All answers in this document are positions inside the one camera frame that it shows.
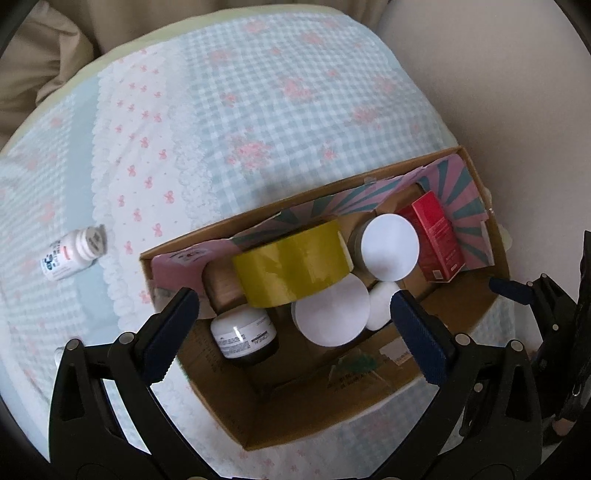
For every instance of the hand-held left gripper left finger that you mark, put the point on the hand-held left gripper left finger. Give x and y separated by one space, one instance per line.
173 332

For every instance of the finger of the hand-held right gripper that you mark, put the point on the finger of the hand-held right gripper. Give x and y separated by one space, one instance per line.
510 287

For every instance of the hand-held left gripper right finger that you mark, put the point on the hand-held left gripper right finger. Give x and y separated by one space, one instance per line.
415 341

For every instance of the dark jar with white label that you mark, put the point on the dark jar with white label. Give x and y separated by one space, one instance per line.
242 337

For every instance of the white lidded round jar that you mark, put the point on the white lidded round jar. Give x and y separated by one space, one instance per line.
330 314
390 247

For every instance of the red carton box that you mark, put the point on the red carton box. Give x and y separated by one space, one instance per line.
431 240

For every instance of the cardboard box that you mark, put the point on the cardboard box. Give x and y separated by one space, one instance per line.
323 392

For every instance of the white pill bottle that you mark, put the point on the white pill bottle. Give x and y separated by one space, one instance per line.
74 254

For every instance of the yellow tape roll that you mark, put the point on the yellow tape roll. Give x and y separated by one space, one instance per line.
291 267

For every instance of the checked floral bed sheet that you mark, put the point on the checked floral bed sheet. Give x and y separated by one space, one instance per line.
277 101

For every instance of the pale green mattress pad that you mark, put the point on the pale green mattress pad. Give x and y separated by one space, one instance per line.
134 39

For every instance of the beige curtain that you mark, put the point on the beige curtain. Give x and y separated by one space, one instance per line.
231 9
41 60

